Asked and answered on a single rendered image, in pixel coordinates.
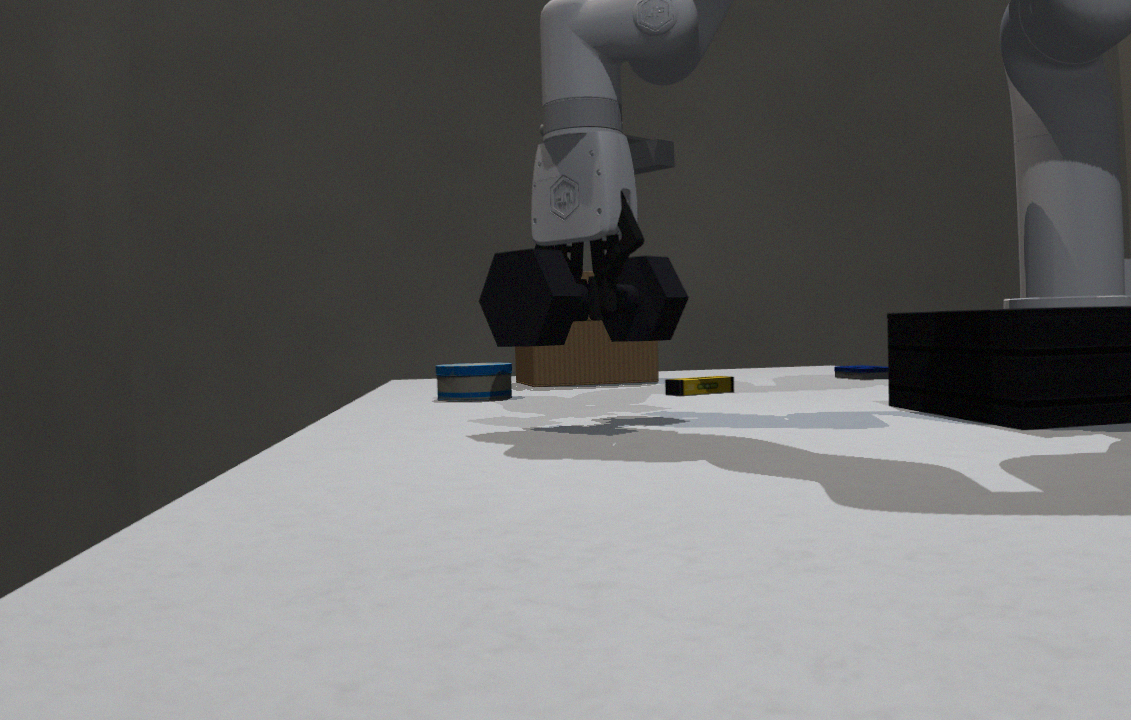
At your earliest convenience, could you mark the black hex dumbbell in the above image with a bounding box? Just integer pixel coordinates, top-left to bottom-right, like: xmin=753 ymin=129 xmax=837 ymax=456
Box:
xmin=480 ymin=249 xmax=689 ymax=347

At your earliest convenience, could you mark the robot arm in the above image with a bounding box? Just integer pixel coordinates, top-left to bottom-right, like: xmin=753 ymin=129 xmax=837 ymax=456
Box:
xmin=539 ymin=0 xmax=1131 ymax=309

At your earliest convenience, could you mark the brown cardboard box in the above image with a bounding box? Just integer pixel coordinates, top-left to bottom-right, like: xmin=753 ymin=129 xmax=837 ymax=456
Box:
xmin=515 ymin=316 xmax=659 ymax=387

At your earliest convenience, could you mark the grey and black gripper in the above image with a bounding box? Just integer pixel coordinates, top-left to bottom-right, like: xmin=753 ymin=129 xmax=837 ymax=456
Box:
xmin=530 ymin=127 xmax=644 ymax=321

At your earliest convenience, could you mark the round grey tin with blue lid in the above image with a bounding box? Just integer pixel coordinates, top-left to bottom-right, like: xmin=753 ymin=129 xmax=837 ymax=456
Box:
xmin=435 ymin=363 xmax=512 ymax=402

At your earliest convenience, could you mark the yellow spirit level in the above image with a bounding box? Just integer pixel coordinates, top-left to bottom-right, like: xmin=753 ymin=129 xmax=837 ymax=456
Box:
xmin=665 ymin=376 xmax=734 ymax=396

